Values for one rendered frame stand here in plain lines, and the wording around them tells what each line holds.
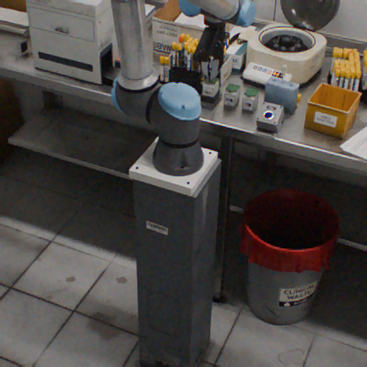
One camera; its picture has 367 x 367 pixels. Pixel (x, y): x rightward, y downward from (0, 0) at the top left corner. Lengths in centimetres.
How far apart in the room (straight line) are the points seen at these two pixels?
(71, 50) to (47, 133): 93
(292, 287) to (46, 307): 98
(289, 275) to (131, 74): 102
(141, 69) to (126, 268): 126
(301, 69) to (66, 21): 80
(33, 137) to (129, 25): 155
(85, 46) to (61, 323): 108
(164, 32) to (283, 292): 105
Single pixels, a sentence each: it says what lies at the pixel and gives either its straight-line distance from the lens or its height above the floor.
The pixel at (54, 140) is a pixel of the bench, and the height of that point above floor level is 27.
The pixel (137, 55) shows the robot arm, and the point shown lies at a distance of 182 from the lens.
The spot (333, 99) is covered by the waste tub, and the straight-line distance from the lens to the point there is 227.
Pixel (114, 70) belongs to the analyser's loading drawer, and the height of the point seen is 91.
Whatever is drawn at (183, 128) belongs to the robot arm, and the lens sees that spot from 184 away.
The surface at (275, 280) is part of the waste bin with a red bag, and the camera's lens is 253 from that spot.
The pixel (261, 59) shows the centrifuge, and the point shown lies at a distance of 241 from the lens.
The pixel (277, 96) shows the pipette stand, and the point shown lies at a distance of 225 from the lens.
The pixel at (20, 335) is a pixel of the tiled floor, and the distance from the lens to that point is 273.
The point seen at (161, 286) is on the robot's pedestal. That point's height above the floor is 46.
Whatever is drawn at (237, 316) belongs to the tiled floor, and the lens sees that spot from 274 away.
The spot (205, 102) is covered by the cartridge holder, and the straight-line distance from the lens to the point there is 227.
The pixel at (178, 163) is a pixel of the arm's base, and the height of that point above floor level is 94.
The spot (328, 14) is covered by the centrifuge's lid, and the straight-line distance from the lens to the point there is 258.
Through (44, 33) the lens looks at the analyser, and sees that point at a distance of 242.
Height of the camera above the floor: 209
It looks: 38 degrees down
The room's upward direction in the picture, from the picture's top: 1 degrees clockwise
